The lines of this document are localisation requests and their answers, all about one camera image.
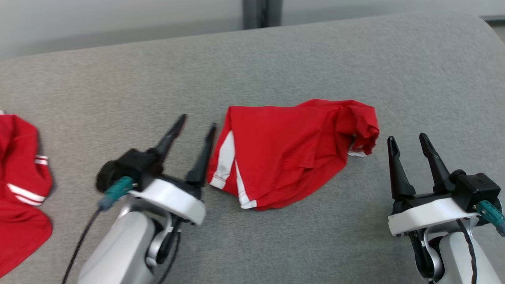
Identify red shorts white waistband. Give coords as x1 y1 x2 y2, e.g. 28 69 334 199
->
207 99 380 211

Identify grey metal post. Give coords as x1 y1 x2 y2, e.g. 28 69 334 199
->
242 0 284 30

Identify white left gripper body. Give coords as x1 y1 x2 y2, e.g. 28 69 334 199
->
128 176 206 226

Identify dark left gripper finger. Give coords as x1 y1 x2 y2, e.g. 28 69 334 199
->
152 114 188 163
185 123 218 187

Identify red shirt white sleeves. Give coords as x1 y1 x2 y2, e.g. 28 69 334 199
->
0 110 54 278

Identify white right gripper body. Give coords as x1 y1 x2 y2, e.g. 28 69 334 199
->
388 189 480 237

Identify left black cable teal plug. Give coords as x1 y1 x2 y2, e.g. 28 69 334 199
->
61 176 135 284

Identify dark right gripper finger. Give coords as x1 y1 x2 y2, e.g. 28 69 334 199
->
419 133 454 194
387 136 416 200

